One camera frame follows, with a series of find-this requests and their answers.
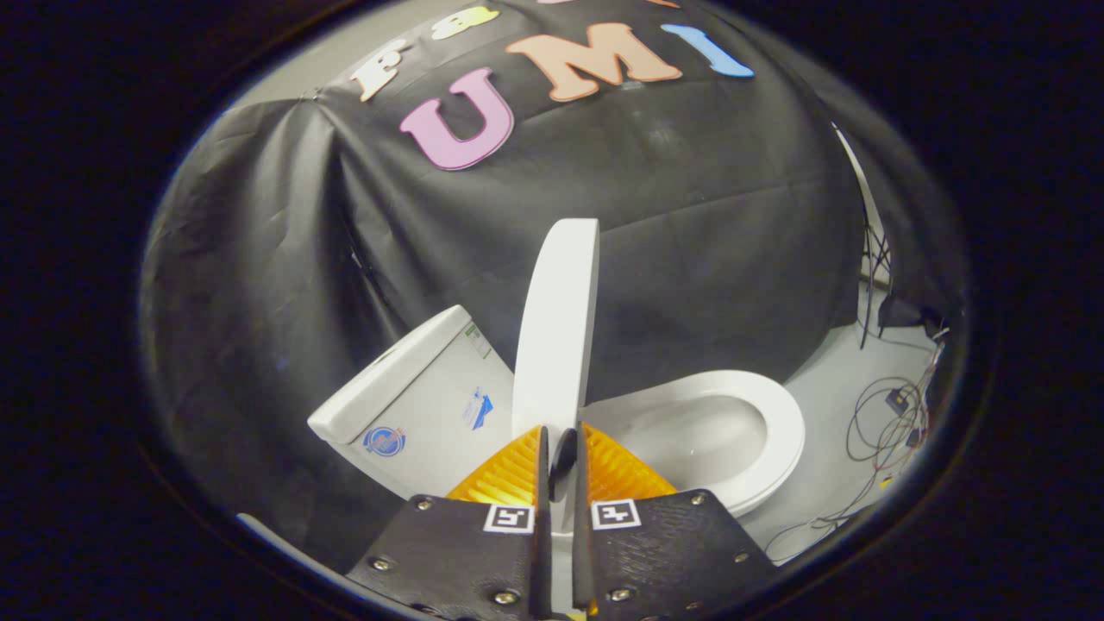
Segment white toilet lid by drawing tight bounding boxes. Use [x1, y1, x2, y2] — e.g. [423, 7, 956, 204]
[511, 218, 601, 537]

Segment black backdrop cloth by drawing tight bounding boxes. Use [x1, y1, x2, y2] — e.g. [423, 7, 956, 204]
[138, 0, 969, 553]

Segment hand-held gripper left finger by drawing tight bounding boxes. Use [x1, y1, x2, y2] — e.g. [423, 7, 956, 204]
[345, 424, 553, 620]

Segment thin floor cables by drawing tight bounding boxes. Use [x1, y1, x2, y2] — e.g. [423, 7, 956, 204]
[763, 328, 950, 555]

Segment white toilet with tank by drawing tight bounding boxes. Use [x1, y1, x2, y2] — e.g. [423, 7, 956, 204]
[308, 304, 806, 540]

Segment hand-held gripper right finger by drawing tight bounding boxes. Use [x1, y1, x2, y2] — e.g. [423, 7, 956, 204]
[571, 421, 781, 620]

